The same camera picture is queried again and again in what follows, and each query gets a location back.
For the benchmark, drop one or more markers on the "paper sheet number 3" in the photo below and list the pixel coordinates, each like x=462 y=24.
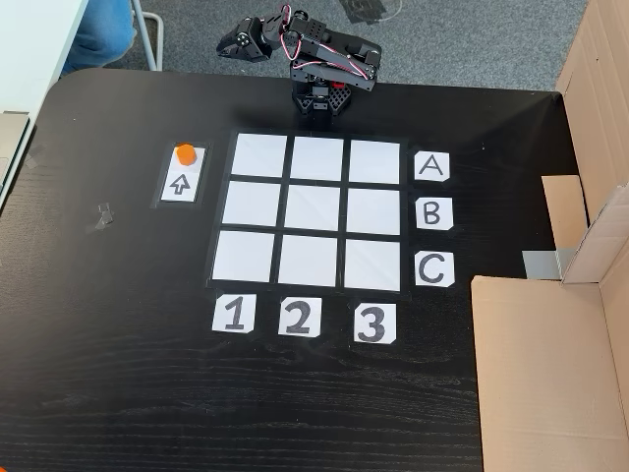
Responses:
x=374 y=323

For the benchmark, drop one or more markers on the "paper sheet letter C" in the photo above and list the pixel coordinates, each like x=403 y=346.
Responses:
x=434 y=269

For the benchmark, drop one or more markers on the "white desk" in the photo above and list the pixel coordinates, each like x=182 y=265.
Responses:
x=29 y=49

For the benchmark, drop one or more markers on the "white arrow paper sheet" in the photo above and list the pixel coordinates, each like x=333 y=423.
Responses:
x=181 y=186

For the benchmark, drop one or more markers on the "grey tape strip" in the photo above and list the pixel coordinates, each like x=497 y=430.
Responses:
x=538 y=263

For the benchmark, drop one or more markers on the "paper sheet number 1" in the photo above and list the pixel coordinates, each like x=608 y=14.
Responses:
x=233 y=313

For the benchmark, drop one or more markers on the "white nine-square grid sheet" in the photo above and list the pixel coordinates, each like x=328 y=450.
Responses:
x=314 y=209

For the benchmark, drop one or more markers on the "person in blue trousers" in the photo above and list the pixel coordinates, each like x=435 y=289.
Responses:
x=96 y=34

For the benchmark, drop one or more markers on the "clear tape scraps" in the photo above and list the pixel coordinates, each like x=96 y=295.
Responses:
x=101 y=217
x=37 y=157

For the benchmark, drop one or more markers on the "round orange token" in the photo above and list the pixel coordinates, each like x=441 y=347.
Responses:
x=186 y=154

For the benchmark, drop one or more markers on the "brown cardboard screen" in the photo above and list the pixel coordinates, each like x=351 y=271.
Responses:
x=599 y=98
x=540 y=369

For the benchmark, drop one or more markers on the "paper sheet letter B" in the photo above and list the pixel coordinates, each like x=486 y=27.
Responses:
x=433 y=214

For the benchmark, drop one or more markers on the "paper sheet number 2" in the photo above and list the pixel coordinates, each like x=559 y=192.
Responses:
x=300 y=317

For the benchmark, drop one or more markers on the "grey metal desk leg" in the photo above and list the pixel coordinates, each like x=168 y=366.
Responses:
x=156 y=39

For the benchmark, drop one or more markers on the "paper sheet letter A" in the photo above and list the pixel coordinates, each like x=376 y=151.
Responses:
x=431 y=166

